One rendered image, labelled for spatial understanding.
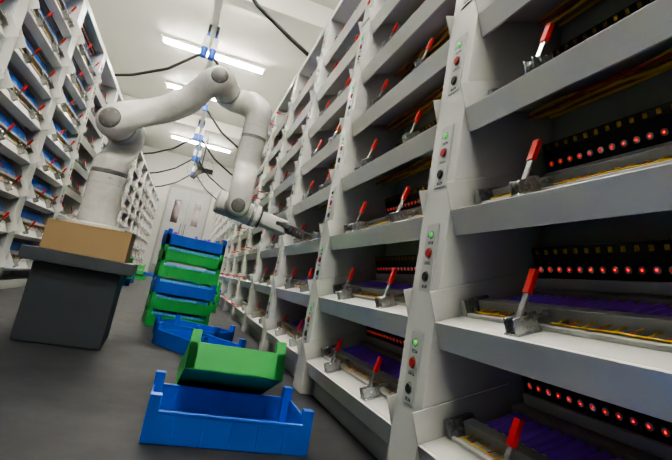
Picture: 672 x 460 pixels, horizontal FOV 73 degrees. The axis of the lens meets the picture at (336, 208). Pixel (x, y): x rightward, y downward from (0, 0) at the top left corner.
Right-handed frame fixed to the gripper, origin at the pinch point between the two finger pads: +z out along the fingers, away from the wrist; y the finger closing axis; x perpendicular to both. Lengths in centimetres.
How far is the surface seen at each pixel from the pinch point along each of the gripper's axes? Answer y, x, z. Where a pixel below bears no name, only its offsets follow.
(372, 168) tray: 51, 16, 3
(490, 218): 106, -3, 6
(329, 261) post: 25.3, -8.4, 7.8
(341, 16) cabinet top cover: -39, 116, -11
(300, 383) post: 24, -46, 12
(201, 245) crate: -81, -12, -29
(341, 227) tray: 25.6, 3.2, 7.6
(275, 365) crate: 66, -38, -7
